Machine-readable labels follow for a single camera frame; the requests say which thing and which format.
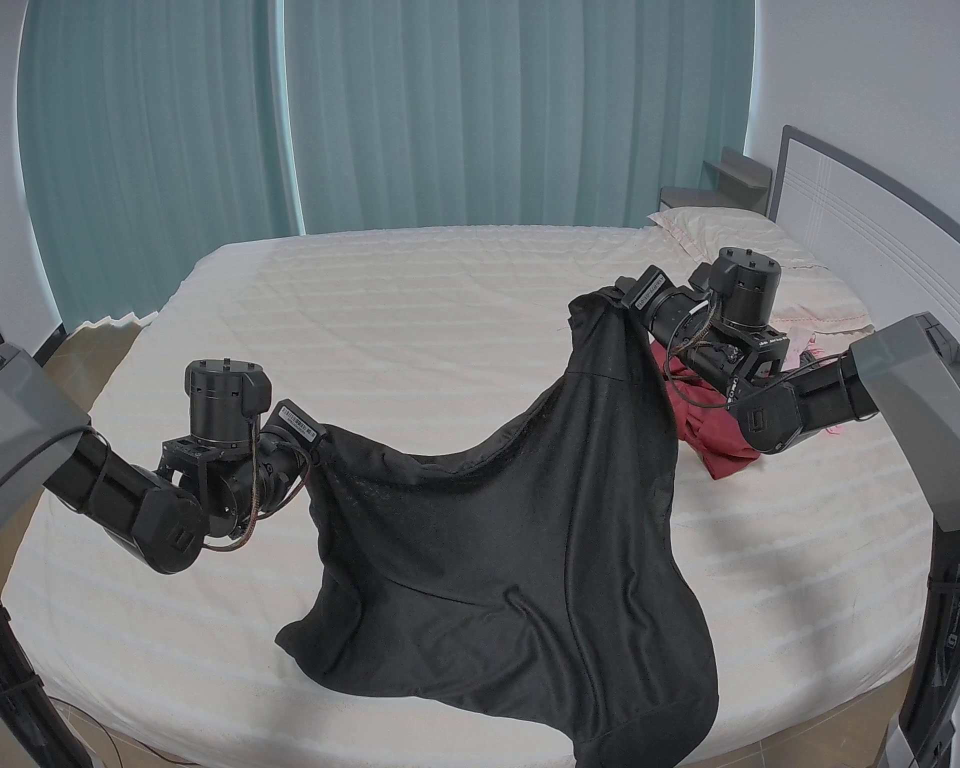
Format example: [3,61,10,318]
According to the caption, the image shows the bed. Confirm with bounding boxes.
[0,123,960,768]

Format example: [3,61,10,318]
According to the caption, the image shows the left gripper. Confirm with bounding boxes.
[238,400,326,520]

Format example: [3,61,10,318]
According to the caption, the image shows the black cable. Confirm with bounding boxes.
[52,697,175,768]

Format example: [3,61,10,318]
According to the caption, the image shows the grey bedside table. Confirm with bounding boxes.
[658,145,774,220]

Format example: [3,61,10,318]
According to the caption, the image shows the blue-green curtain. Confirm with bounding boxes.
[16,0,305,340]
[283,0,756,231]

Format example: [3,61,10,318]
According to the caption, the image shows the cream pillow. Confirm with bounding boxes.
[646,206,876,336]

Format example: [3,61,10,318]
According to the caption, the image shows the pile of clothes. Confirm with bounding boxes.
[646,326,846,483]

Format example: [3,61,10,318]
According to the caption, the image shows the black garment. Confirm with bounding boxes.
[273,291,723,768]

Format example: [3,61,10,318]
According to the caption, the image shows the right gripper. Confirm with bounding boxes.
[615,265,723,352]

